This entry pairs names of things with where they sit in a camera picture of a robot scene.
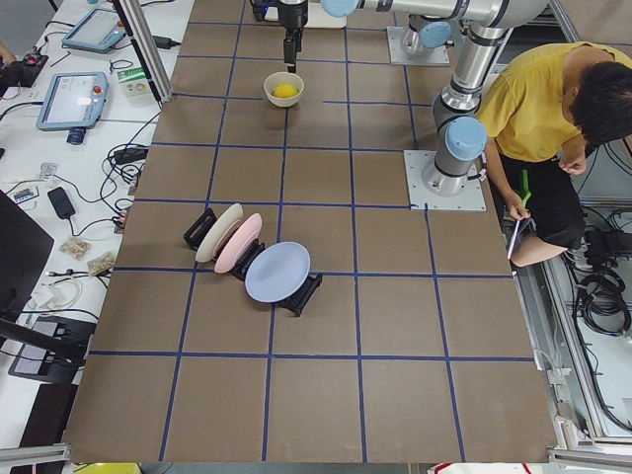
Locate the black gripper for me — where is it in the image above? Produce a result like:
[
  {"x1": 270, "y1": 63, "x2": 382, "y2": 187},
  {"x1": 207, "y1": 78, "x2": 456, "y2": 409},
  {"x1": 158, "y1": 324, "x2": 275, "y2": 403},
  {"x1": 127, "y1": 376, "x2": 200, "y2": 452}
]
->
[{"x1": 276, "y1": 0, "x2": 309, "y2": 73}]

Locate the white ceramic bowl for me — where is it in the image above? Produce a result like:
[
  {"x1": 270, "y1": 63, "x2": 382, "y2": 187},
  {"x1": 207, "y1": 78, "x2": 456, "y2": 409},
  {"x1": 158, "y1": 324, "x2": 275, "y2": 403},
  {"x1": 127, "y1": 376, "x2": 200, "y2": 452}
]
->
[{"x1": 263, "y1": 71, "x2": 304, "y2": 108}]

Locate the yellow lemon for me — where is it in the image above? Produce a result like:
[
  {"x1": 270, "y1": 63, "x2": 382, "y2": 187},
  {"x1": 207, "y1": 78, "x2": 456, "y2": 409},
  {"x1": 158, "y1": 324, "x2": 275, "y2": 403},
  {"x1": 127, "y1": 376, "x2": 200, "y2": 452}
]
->
[{"x1": 273, "y1": 84, "x2": 299, "y2": 99}]

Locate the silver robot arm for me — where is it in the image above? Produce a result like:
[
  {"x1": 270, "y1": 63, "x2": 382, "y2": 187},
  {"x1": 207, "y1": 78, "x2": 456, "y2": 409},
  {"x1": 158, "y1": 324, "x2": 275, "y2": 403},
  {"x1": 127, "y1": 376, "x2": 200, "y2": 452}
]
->
[
  {"x1": 322, "y1": 0, "x2": 547, "y2": 197},
  {"x1": 252, "y1": 1, "x2": 452, "y2": 72}
]

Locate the white rectangular tray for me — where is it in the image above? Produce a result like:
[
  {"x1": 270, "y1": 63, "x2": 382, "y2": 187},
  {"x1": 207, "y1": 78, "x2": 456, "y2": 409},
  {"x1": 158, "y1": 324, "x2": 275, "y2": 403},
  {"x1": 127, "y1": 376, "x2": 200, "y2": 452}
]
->
[{"x1": 253, "y1": 1, "x2": 347, "y2": 30}]

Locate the green white cardboard box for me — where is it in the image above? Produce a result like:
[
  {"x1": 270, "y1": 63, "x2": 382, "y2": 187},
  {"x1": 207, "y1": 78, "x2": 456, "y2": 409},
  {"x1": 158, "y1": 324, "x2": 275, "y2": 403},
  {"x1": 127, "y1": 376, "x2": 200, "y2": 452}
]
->
[{"x1": 117, "y1": 67, "x2": 151, "y2": 97}]

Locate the cream plate in rack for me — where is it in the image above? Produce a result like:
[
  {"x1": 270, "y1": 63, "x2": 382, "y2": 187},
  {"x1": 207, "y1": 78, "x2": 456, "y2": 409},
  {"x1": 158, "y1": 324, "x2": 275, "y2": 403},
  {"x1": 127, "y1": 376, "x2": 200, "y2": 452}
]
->
[{"x1": 196, "y1": 202, "x2": 243, "y2": 263}]

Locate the far blue teach pendant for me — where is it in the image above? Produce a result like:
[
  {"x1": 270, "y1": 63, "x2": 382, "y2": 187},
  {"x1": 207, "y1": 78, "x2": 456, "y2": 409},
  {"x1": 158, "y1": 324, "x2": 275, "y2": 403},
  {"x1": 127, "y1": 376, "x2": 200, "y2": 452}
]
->
[{"x1": 61, "y1": 8, "x2": 125, "y2": 53}]

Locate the blue teach pendant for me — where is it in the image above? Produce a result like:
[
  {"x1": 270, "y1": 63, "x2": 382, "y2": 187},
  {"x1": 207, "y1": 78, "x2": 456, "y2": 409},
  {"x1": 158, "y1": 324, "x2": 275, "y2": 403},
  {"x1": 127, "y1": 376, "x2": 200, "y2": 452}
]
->
[
  {"x1": 37, "y1": 71, "x2": 109, "y2": 130},
  {"x1": 61, "y1": 8, "x2": 125, "y2": 53}
]

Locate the pink plate in rack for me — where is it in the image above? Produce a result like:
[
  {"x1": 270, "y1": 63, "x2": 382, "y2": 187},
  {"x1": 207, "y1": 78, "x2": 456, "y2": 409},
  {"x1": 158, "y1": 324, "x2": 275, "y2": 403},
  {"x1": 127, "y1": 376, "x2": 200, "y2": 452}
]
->
[{"x1": 213, "y1": 213, "x2": 263, "y2": 274}]

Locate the black plate rack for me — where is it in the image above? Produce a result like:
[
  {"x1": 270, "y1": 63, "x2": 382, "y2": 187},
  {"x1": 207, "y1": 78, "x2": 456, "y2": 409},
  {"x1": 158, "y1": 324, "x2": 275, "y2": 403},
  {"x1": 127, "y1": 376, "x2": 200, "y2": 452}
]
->
[{"x1": 183, "y1": 208, "x2": 323, "y2": 316}]

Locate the near blue teach pendant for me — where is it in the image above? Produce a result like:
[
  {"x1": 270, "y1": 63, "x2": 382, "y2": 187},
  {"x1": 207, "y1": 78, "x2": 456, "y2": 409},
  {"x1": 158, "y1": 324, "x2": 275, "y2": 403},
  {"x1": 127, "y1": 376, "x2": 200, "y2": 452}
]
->
[{"x1": 37, "y1": 71, "x2": 109, "y2": 130}]

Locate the blue plate in rack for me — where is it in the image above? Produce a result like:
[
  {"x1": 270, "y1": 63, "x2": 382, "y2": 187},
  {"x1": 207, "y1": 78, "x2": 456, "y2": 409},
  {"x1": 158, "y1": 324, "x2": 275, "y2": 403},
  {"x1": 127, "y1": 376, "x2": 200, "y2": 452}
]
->
[{"x1": 245, "y1": 242, "x2": 311, "y2": 303}]

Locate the person in yellow shirt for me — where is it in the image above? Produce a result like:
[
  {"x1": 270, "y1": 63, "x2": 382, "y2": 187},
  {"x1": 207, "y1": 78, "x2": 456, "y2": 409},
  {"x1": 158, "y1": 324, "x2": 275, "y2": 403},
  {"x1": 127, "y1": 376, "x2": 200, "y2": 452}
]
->
[{"x1": 476, "y1": 41, "x2": 631, "y2": 268}]

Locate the black smartphone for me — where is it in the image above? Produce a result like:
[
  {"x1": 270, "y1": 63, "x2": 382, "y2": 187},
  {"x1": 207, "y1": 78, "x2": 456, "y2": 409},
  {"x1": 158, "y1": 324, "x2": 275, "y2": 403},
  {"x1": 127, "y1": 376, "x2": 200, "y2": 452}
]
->
[{"x1": 47, "y1": 187, "x2": 76, "y2": 219}]

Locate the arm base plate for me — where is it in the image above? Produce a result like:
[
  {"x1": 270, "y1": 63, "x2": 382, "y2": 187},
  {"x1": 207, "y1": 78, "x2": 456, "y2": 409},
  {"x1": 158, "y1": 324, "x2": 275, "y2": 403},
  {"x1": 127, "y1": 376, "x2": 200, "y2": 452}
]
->
[
  {"x1": 387, "y1": 22, "x2": 451, "y2": 66},
  {"x1": 403, "y1": 150, "x2": 487, "y2": 212}
]

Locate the aluminium frame post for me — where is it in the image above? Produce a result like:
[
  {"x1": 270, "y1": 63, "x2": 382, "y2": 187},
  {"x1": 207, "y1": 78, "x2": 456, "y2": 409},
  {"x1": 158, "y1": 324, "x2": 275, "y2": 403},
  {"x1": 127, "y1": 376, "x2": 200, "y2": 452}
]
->
[{"x1": 113, "y1": 0, "x2": 173, "y2": 104}]

